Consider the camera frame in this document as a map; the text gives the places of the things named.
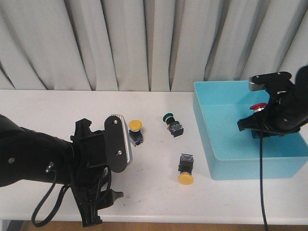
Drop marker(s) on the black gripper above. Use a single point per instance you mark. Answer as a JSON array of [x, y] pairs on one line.
[[286, 110], [91, 176]]

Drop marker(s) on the red push button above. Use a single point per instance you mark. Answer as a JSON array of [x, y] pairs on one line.
[[258, 107]]

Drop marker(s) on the yellow push button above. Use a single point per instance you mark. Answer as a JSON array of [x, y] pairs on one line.
[[185, 168], [135, 134]]

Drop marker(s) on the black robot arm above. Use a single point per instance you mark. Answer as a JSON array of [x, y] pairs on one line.
[[29, 155]]

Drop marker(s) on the light blue plastic box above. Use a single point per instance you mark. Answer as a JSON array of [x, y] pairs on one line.
[[235, 155]]

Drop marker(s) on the green push button rear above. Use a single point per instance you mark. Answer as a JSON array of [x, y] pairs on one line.
[[175, 127]]

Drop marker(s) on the yellow push button lying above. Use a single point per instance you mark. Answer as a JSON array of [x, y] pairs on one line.
[[185, 168]]

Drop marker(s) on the grey curtain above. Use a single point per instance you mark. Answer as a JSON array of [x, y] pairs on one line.
[[147, 45]]

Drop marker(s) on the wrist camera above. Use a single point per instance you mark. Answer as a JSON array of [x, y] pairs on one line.
[[117, 143], [278, 81]]

